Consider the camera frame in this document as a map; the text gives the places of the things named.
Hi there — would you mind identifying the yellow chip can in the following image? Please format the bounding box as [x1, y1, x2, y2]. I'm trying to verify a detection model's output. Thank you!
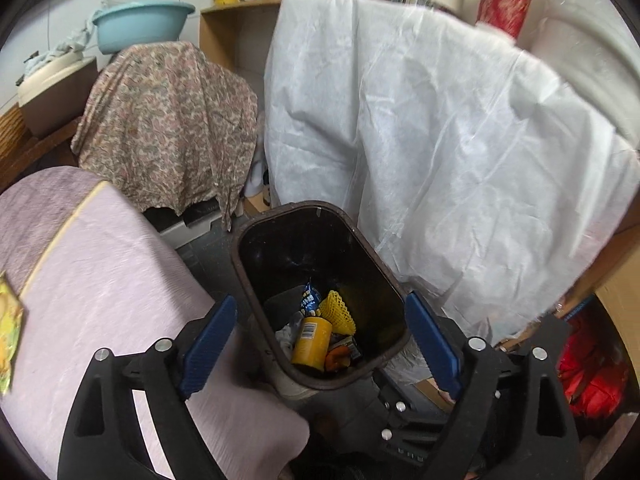
[291, 316, 332, 370]

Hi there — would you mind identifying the yellow foam fruit net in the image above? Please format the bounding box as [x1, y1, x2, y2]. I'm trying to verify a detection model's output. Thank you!
[319, 290, 357, 336]

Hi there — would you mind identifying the dark brown trash bin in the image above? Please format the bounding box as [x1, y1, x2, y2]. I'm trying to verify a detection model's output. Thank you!
[231, 200, 409, 391]

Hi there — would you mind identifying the yellow snack wrapper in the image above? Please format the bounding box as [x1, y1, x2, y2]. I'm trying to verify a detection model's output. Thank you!
[0, 271, 24, 396]

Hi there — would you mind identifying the purple grey tablecloth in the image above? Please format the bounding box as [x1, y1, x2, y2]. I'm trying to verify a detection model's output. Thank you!
[1, 167, 309, 479]

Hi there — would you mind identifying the white plastic sheet cover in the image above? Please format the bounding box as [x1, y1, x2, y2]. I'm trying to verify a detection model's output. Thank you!
[265, 0, 639, 341]

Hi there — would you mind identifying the dark wooden counter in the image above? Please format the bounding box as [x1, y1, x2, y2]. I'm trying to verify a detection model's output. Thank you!
[1, 117, 80, 192]

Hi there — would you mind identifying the floral cloth cover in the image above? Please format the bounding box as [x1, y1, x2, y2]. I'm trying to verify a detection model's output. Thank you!
[70, 41, 259, 230]

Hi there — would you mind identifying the brown woven basin sink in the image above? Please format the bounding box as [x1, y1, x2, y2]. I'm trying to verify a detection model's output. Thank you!
[0, 104, 32, 169]

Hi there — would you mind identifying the brown rice cooker pot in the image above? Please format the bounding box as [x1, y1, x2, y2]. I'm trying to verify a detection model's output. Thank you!
[17, 52, 99, 139]

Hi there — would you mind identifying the light blue plastic basin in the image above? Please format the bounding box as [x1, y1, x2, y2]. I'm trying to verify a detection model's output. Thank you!
[92, 0, 195, 54]

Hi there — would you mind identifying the wooden side cabinet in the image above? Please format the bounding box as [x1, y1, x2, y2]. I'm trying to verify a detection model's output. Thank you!
[200, 0, 282, 93]

